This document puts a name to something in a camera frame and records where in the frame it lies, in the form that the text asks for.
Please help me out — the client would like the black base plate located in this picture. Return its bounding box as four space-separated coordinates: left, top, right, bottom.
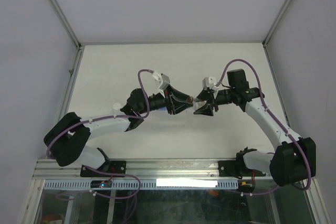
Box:
218 159 266 179
80 160 127 178

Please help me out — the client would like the left aluminium frame post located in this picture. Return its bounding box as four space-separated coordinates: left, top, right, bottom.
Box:
48 0 81 49

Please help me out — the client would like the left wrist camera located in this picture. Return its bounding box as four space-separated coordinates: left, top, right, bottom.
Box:
152 71 170 92

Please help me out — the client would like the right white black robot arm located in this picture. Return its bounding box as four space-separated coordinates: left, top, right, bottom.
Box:
194 69 316 187

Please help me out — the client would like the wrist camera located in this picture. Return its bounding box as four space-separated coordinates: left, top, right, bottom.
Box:
202 77 219 91
152 71 170 92

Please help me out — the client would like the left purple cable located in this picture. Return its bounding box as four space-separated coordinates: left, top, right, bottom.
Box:
46 69 141 198

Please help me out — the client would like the aluminium mounting rail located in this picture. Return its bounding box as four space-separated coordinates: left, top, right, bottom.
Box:
33 157 314 180

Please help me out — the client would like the white slotted cable duct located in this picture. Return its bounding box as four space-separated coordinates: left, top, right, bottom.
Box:
44 178 238 191

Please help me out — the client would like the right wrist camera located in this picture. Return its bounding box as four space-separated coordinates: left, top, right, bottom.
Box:
202 77 219 91

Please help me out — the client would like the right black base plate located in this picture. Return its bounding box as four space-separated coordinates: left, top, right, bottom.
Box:
218 159 266 179

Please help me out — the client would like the white capped pill bottle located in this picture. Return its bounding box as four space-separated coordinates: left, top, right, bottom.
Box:
112 102 121 111

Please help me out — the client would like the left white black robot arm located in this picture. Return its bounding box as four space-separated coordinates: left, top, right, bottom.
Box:
44 85 193 176

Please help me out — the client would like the clear bottle with orange pills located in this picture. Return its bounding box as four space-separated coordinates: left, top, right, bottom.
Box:
187 97 204 111

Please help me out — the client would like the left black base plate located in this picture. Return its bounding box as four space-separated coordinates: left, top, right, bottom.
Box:
80 160 127 178

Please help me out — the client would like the aluminium frame post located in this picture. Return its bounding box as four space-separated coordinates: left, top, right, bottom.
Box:
262 0 293 48
48 0 81 49

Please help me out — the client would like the right aluminium frame post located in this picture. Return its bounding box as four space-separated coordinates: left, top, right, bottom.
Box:
262 0 293 48

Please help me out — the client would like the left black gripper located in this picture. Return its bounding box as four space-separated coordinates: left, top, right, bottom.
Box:
138 85 193 115

